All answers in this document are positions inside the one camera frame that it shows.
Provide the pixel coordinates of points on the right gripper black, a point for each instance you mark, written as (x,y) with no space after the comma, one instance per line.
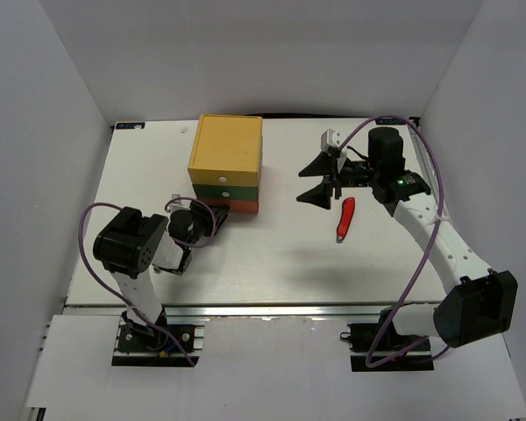
(320,196)

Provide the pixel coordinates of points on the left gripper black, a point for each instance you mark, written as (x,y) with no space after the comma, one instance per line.
(206,216)

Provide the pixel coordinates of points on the red bottom drawer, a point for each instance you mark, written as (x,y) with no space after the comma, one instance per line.
(238,206)

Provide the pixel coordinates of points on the yellow top drawer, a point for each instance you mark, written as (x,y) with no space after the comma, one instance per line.
(224,177)

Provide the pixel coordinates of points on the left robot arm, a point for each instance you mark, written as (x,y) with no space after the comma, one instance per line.
(132,244)

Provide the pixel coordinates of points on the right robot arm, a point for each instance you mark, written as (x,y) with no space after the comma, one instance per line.
(479,301)

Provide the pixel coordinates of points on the red utility knife centre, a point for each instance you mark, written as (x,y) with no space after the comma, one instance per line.
(347,211)

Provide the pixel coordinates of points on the yellow drawer cabinet shell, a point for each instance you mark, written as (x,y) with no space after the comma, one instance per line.
(228,143)

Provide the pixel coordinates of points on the right blue table sticker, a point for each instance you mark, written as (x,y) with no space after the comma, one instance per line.
(389,121)

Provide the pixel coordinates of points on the blue table sticker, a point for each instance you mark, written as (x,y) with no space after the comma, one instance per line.
(389,121)
(130,125)

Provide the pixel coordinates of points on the left blue table sticker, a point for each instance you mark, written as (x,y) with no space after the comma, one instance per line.
(130,125)

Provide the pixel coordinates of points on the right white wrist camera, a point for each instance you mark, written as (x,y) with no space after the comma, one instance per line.
(330,142)

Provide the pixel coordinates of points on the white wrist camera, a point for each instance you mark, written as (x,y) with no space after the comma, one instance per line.
(178,203)
(330,142)

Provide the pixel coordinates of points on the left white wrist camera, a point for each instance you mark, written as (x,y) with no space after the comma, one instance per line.
(178,203)

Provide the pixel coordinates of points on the aluminium right side rail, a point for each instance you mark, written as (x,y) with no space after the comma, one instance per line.
(427,170)

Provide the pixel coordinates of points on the aluminium rail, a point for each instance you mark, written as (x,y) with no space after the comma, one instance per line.
(427,170)
(275,310)

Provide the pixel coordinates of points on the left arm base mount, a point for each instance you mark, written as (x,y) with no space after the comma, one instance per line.
(136,347)

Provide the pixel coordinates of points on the aluminium front rail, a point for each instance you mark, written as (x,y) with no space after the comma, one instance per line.
(275,310)

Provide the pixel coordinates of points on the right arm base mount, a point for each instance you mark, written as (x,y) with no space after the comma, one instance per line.
(359,337)

